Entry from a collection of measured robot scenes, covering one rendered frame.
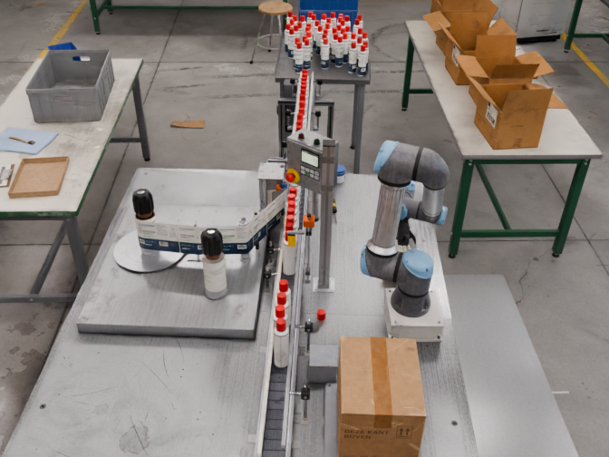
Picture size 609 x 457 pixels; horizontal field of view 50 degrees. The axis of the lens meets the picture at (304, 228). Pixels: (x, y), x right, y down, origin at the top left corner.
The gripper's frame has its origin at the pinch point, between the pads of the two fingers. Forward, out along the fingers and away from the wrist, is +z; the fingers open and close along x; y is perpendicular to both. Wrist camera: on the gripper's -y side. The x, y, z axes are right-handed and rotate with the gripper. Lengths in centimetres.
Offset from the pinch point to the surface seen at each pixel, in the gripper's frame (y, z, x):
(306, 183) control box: -12, -43, 40
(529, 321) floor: 50, 87, -90
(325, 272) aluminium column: -15.3, -3.0, 32.1
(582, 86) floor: 364, 80, -237
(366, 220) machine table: 32.3, 4.7, 10.1
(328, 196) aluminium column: -15, -39, 32
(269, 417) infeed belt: -83, 2, 54
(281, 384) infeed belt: -69, 2, 50
